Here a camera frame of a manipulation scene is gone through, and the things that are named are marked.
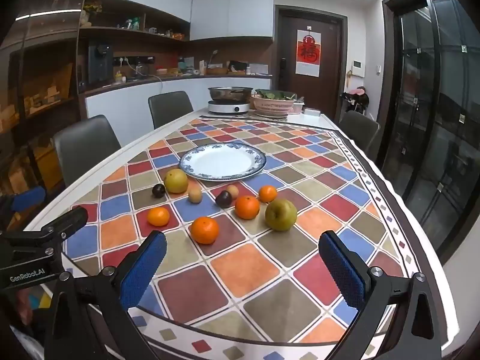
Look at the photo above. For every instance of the wooden shelf unit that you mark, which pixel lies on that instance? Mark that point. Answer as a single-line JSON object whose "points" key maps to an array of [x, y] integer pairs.
{"points": [[131, 45]]}

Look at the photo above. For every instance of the small mandarin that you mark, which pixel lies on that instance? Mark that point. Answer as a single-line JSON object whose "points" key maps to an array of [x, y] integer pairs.
{"points": [[267, 194], [158, 216]]}

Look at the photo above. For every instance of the black water dispenser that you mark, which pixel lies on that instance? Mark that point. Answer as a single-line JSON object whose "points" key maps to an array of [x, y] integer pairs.
{"points": [[100, 63]]}

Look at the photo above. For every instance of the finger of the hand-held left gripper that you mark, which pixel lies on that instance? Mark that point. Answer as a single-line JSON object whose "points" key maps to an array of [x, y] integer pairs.
{"points": [[28, 197], [71, 217]]}

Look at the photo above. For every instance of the white counter cabinet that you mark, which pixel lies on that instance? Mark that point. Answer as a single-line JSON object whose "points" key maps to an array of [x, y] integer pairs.
{"points": [[123, 108]]}

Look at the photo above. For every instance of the glass jar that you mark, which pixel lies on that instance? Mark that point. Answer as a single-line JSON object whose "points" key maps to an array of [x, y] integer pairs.
{"points": [[140, 70]]}

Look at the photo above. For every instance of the pink hat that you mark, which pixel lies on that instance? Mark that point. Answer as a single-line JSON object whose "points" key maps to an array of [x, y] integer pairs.
{"points": [[361, 90]]}

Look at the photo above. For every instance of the small flat box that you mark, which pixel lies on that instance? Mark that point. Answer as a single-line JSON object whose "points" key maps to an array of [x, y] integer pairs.
{"points": [[312, 112]]}

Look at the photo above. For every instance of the grey dining chair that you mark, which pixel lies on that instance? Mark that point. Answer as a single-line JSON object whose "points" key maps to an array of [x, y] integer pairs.
{"points": [[360, 129], [86, 146], [170, 107]]}

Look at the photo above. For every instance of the white wall cabinets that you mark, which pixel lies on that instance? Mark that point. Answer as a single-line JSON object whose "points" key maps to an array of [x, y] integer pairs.
{"points": [[225, 7]]}

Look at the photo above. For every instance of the yellow pear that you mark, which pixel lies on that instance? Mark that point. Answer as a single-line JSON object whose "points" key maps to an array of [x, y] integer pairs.
{"points": [[176, 181]]}

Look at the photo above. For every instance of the pink plastic basket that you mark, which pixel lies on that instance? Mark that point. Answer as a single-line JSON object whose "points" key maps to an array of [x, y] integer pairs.
{"points": [[272, 108]]}

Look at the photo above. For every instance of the white intercom panel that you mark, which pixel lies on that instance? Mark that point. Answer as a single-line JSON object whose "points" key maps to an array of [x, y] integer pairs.
{"points": [[357, 68]]}

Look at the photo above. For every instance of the green apple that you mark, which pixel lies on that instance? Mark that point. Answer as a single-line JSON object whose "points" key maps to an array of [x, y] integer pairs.
{"points": [[281, 214]]}

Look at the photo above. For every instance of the steel pot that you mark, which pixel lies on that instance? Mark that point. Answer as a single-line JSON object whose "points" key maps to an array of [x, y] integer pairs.
{"points": [[230, 93]]}

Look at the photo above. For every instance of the dark wooden door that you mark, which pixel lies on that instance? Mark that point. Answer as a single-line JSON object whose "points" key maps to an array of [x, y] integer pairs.
{"points": [[330, 45]]}

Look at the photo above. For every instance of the glass display cabinet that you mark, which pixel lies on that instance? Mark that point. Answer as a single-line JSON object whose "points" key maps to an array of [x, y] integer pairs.
{"points": [[37, 101]]}

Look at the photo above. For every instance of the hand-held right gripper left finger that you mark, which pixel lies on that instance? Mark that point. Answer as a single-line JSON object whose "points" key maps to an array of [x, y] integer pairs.
{"points": [[144, 270]]}

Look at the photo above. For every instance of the green leafy vegetables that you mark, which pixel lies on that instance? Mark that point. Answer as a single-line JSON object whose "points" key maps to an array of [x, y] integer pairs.
{"points": [[273, 94]]}

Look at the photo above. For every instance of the orange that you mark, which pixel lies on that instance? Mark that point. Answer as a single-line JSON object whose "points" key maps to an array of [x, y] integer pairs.
{"points": [[204, 230], [247, 207]]}

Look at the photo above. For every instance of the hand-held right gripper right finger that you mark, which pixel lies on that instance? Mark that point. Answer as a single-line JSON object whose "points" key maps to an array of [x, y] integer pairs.
{"points": [[343, 273]]}

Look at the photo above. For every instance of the brown kiwi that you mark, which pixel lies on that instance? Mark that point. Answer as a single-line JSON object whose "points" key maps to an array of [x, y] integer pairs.
{"points": [[232, 191], [194, 195]]}

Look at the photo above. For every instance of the white induction cooker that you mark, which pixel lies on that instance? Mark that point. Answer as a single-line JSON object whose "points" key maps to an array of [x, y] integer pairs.
{"points": [[228, 108]]}

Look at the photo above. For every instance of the chequered colourful tablecloth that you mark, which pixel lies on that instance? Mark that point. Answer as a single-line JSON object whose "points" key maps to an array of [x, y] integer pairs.
{"points": [[243, 270]]}

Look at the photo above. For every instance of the red and white wall calendar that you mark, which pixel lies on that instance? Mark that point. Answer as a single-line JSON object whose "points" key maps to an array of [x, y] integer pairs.
{"points": [[308, 50]]}

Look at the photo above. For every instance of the black framed glass door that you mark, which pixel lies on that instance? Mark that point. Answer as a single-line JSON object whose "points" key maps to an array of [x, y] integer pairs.
{"points": [[431, 120]]}

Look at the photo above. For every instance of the yellow bottle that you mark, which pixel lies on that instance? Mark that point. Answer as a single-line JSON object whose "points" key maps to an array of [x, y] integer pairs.
{"points": [[119, 77]]}

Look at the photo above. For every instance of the blue patterned white plate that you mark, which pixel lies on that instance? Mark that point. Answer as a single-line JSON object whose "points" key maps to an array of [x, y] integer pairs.
{"points": [[221, 163]]}

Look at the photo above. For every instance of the dark plum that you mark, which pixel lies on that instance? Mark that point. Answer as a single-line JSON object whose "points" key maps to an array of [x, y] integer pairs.
{"points": [[158, 190]]}

